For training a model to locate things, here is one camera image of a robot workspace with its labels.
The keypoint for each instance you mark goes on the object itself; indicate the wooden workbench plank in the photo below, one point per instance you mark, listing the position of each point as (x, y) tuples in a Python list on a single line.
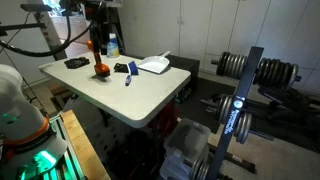
[(88, 159)]

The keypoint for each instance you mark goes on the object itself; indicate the bottom weight plates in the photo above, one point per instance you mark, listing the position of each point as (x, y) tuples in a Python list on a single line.
[(199, 169)]

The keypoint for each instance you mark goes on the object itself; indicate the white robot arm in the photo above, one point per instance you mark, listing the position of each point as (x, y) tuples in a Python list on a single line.
[(32, 145)]

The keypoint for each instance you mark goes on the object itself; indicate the weight plates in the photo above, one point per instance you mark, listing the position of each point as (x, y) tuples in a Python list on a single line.
[(228, 111), (273, 73), (230, 65), (199, 169)]

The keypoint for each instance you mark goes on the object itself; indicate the middle weight plates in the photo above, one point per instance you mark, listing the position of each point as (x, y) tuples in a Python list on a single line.
[(228, 111)]

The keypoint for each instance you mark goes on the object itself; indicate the upper left weight plates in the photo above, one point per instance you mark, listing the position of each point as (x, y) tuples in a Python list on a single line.
[(230, 65)]

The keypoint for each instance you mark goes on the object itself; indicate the white plastic dustpan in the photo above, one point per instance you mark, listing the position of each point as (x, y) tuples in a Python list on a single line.
[(155, 64)]

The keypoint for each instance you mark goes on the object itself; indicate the blue hand brush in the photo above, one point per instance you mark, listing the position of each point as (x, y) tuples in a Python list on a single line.
[(132, 70)]

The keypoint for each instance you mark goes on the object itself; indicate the black cloth on table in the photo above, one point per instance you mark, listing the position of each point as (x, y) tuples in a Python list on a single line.
[(75, 63)]

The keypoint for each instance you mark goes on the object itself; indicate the grey plastic storage bin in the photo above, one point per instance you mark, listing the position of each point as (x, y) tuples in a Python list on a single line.
[(187, 143)]

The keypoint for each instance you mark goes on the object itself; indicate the orange cordless drill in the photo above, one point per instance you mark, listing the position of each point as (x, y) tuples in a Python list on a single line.
[(101, 69)]

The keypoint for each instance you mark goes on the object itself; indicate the black box behind table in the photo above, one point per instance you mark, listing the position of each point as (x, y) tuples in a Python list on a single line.
[(189, 68)]

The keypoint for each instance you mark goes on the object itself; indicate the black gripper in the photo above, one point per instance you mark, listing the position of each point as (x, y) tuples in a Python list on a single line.
[(97, 13)]

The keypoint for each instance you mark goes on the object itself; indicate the black weight rack post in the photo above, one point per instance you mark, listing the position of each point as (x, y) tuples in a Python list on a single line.
[(241, 94)]

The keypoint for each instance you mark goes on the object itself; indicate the wipes canister with blue label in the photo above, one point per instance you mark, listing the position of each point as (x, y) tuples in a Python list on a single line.
[(112, 46)]

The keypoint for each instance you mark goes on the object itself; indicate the upper right weight plates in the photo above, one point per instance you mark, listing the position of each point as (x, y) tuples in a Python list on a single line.
[(273, 73)]

